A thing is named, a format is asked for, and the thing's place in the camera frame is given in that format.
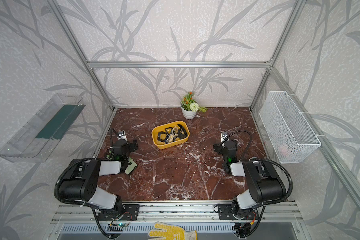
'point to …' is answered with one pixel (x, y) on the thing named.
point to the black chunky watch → (180, 135)
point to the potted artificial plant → (190, 107)
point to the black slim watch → (169, 130)
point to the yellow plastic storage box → (161, 145)
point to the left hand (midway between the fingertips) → (126, 139)
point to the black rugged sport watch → (158, 136)
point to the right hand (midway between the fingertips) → (224, 138)
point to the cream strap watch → (175, 131)
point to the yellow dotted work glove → (173, 232)
